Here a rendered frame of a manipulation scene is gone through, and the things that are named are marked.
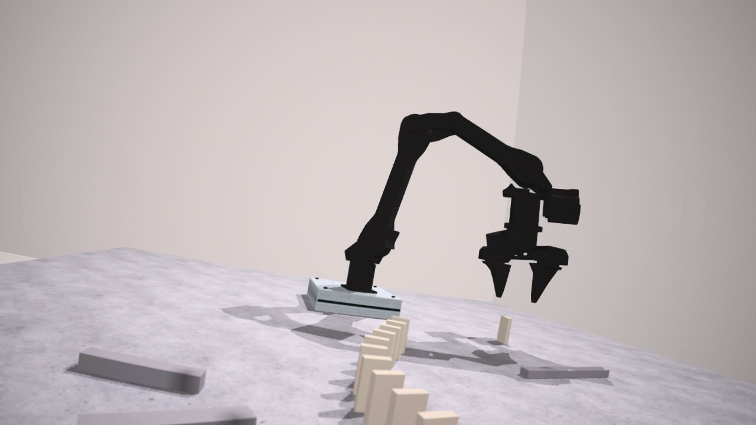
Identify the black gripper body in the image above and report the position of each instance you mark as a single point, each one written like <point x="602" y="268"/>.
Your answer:
<point x="541" y="254"/>

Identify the beige rectangular block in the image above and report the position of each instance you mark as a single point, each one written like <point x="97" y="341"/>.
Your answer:
<point x="407" y="321"/>
<point x="368" y="363"/>
<point x="391" y="328"/>
<point x="402" y="325"/>
<point x="388" y="335"/>
<point x="375" y="340"/>
<point x="405" y="404"/>
<point x="378" y="398"/>
<point x="504" y="330"/>
<point x="437" y="418"/>
<point x="368" y="349"/>

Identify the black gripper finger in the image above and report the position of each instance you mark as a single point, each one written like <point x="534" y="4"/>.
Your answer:
<point x="542" y="275"/>
<point x="500" y="273"/>

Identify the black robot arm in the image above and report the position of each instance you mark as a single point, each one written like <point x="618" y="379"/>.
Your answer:
<point x="378" y="236"/>

